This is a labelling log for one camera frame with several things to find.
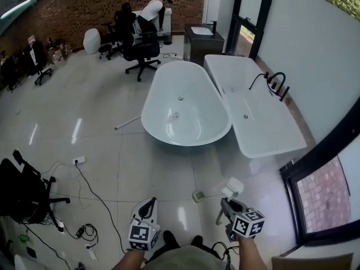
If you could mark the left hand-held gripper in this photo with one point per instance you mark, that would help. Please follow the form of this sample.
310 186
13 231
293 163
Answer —
142 235

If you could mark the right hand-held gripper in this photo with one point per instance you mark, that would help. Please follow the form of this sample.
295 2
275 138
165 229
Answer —
247 225

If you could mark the person's left forearm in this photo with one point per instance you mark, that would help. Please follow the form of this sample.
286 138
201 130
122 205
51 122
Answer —
126 261

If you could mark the person's right forearm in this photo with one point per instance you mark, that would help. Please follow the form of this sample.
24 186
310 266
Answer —
251 254

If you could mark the small green square component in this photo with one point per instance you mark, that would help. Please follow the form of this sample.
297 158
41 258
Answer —
198 196

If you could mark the person's left black shoe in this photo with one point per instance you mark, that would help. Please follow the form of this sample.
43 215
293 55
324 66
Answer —
171 239

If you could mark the person's black shoe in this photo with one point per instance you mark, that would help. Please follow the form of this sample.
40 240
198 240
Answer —
171 239
197 240

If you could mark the person's right black shoe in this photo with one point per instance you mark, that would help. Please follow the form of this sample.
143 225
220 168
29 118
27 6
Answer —
197 240

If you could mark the person's grey clothing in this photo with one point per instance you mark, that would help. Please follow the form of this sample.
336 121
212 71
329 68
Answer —
185 259

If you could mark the white power strip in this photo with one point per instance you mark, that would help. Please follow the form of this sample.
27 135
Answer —
92 252
79 160

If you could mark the black power adapter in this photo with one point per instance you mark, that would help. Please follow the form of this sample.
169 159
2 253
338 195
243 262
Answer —
80 231

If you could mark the black framed glass door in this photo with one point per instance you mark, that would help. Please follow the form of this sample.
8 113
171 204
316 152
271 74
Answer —
317 195

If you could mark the white pole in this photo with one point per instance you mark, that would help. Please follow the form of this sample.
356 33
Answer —
128 122

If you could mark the cardboard box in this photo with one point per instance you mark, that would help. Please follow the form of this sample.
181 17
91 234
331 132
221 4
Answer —
312 261

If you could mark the white rectangular bathtub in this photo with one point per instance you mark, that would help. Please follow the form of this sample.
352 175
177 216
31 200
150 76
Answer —
253 108

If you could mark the white oval bathtub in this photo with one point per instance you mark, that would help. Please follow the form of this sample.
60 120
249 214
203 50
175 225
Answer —
185 111

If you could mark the black office chair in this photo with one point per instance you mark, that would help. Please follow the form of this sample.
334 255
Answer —
19 190
38 58
106 48
140 49

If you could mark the black bathtub faucet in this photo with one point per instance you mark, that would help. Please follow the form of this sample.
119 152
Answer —
277 79

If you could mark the dark vanity cabinet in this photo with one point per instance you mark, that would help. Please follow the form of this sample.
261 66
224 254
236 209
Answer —
202 48

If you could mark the black trash bin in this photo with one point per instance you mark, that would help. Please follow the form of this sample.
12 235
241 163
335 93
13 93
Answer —
167 38

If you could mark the white sink basin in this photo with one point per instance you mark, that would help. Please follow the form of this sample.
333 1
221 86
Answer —
201 30

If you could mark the white rounded stool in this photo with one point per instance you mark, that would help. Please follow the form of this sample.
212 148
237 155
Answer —
92 41

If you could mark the black sink faucet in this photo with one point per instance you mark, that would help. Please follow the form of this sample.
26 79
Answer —
213 25

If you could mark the ceiling light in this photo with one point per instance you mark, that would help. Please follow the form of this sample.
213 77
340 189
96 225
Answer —
15 8

